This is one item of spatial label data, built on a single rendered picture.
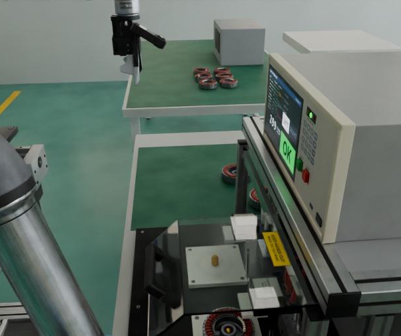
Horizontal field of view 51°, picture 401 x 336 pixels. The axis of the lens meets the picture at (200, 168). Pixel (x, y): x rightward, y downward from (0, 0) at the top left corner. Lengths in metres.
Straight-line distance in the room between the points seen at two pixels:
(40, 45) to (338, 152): 5.19
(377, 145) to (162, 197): 0.98
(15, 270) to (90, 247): 1.97
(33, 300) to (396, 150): 0.54
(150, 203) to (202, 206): 0.18
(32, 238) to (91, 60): 5.05
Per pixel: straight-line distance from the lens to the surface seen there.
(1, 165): 0.54
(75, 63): 5.61
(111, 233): 2.63
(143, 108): 2.35
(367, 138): 0.64
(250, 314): 0.91
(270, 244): 0.78
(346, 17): 5.88
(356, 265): 0.69
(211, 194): 1.51
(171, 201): 1.48
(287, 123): 0.86
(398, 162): 0.68
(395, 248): 0.74
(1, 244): 0.58
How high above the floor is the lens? 1.54
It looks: 28 degrees down
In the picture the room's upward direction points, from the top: straight up
